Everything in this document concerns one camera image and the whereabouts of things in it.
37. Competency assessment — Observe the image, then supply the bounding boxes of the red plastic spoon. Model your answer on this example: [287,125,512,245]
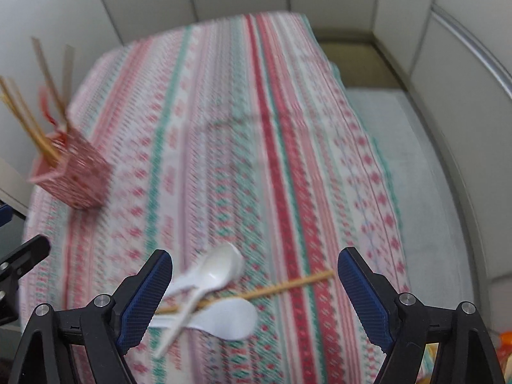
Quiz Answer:
[38,86,67,135]

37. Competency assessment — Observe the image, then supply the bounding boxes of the pink perforated utensil holder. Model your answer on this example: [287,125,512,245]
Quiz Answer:
[28,128,112,209]

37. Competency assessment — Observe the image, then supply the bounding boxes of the patterned tablecloth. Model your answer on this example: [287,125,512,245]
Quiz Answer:
[19,10,413,384]

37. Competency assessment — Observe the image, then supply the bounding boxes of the white kitchen cabinets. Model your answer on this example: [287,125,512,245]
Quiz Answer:
[102,0,511,280]

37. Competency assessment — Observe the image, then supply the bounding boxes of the white plastic spoon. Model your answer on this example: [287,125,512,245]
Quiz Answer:
[154,243,243,359]
[149,297,259,341]

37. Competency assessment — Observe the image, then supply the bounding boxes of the wooden chopstick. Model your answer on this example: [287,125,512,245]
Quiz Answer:
[61,44,76,107]
[1,88,59,166]
[1,76,60,167]
[30,36,68,129]
[154,269,336,316]

